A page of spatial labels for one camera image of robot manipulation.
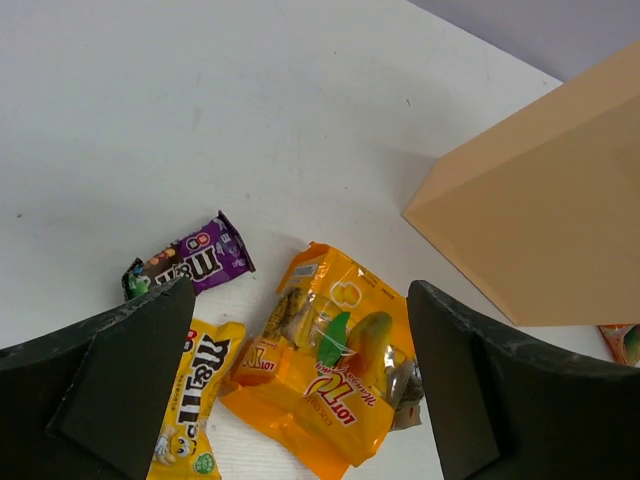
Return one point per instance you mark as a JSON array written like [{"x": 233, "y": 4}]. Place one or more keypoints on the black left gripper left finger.
[{"x": 87, "y": 401}]

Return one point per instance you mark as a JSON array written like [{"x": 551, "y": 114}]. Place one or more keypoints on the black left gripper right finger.
[{"x": 506, "y": 405}]

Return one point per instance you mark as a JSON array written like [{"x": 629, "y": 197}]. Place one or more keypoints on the yellow M&M's packet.
[{"x": 182, "y": 449}]

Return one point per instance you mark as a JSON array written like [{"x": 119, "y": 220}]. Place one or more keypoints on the orange snack packet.
[{"x": 623, "y": 342}]

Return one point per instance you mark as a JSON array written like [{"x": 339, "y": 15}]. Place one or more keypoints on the orange Lot 100 mango bag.
[{"x": 334, "y": 369}]

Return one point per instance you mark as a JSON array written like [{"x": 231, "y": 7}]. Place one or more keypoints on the purple M&M's packet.
[{"x": 211, "y": 256}]

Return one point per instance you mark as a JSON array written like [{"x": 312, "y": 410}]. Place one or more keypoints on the brown paper bag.
[{"x": 541, "y": 211}]

